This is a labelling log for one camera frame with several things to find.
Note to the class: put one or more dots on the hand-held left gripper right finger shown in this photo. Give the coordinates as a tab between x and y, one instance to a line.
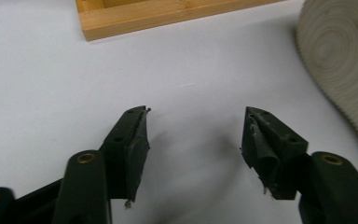
270	149

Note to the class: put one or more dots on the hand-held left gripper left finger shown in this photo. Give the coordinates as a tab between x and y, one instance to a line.
127	146

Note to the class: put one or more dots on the grey canvas shoe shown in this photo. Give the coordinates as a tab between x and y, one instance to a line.
338	59

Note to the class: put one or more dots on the wooden shoe rack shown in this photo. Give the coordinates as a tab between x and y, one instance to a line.
155	15

